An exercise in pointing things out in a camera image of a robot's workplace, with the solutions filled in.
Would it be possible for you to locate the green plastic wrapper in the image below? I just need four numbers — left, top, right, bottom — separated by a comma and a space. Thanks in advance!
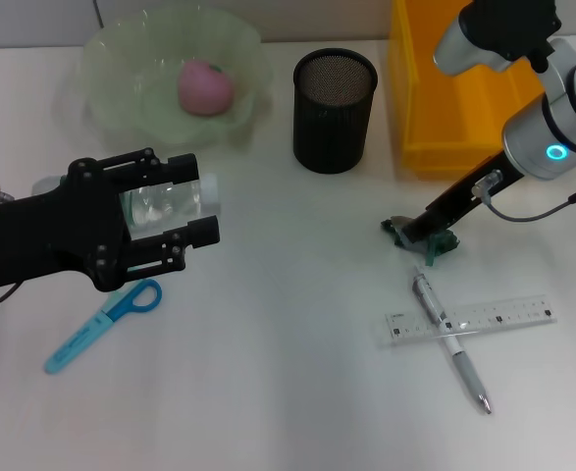
380, 215, 461, 269

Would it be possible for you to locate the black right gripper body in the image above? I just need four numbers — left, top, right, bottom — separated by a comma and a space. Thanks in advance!
427, 152, 525, 230

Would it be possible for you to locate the black mesh pen holder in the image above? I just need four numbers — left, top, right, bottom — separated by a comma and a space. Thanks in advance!
292, 47, 379, 175

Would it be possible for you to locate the silver pen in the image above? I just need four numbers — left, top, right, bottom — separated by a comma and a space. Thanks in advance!
412, 266, 494, 416

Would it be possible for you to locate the pink toy peach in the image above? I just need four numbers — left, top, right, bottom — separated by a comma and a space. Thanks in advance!
177, 58, 235, 117

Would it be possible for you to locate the green translucent fruit plate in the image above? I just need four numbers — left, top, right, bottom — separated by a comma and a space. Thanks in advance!
54, 4, 275, 148

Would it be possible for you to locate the yellow plastic bin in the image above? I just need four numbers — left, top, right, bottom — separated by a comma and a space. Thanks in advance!
388, 0, 561, 179

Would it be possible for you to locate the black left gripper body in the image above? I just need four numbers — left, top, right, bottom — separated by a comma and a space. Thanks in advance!
0, 157, 134, 293

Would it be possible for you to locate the right gripper cable with connector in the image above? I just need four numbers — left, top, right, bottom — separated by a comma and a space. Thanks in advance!
471, 169, 576, 223

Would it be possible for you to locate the clear bottle green label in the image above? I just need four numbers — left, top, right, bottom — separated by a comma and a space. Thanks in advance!
30, 171, 220, 241

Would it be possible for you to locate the clear plastic ruler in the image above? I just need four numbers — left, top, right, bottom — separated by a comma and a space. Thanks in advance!
384, 293, 558, 347

